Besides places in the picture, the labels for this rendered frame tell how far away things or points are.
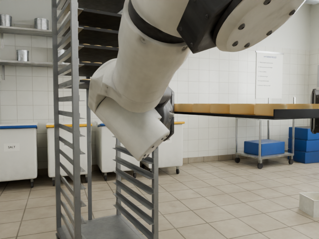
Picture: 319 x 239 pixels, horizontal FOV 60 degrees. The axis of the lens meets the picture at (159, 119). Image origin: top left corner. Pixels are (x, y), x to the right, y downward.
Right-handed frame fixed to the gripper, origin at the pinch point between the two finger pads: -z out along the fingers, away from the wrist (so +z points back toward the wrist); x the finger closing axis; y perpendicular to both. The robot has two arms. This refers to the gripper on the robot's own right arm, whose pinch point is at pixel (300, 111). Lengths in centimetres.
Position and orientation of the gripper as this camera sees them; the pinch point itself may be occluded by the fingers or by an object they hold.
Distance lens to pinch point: 88.7
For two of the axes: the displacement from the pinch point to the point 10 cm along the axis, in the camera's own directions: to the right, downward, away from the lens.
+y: -2.8, 0.6, -9.6
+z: 9.6, 0.2, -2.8
